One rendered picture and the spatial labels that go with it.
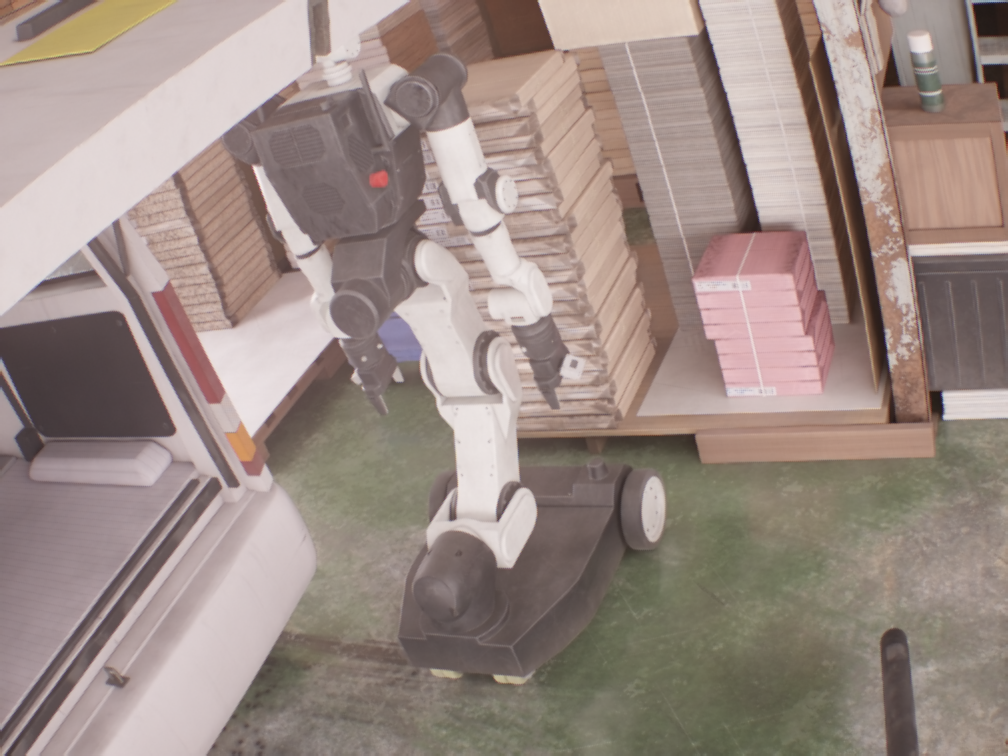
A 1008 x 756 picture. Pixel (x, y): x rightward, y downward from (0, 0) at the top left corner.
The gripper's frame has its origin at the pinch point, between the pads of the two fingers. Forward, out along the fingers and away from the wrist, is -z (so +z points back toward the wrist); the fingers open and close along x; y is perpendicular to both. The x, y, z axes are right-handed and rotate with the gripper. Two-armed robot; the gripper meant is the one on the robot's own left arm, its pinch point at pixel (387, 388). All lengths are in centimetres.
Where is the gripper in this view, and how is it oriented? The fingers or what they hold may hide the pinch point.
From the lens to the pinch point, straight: 290.2
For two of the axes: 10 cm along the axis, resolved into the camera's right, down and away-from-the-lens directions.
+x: 2.9, -7.3, 6.3
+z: -3.4, -6.9, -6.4
